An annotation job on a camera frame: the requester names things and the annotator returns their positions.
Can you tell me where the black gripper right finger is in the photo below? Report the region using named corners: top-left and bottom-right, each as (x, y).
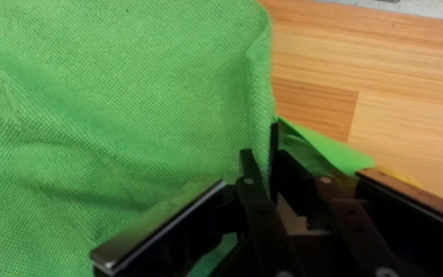
top-left (269, 118), bottom-right (443, 277)

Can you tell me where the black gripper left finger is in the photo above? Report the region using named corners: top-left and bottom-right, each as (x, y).
top-left (89, 147), bottom-right (306, 277)

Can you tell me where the green microfibre cloth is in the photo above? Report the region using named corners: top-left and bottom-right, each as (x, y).
top-left (0, 0), bottom-right (377, 277)

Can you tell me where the grey wood backdrop panel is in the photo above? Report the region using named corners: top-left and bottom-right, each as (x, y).
top-left (319, 0), bottom-right (443, 24)

